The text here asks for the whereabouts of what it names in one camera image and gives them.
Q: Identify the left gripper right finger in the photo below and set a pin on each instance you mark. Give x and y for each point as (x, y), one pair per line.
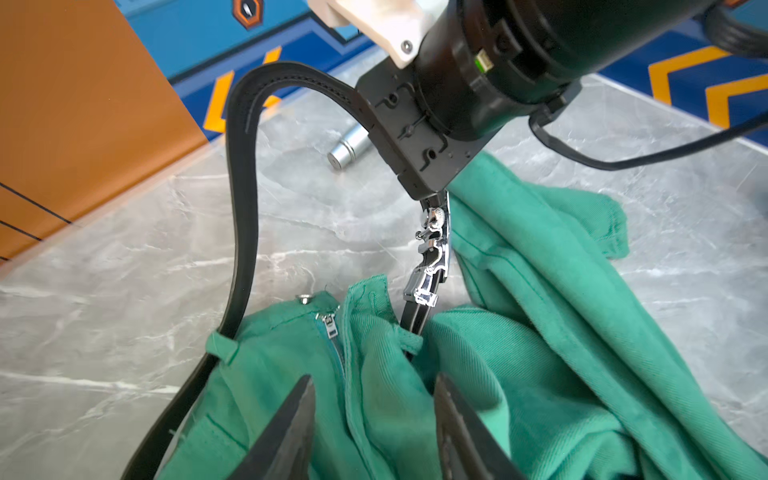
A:
(466, 448)

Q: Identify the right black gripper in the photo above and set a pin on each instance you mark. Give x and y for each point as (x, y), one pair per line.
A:
(423, 159)

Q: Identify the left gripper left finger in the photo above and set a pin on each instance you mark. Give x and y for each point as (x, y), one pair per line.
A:
(284, 448)

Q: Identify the green trousers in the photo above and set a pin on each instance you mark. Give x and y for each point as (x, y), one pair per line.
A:
(566, 369)

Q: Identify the black leather belt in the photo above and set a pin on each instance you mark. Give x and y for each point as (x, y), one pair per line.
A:
(244, 109)

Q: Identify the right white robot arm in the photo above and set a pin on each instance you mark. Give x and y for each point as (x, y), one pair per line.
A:
(485, 63)

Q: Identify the silver microphone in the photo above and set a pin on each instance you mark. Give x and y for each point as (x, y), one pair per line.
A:
(351, 147)

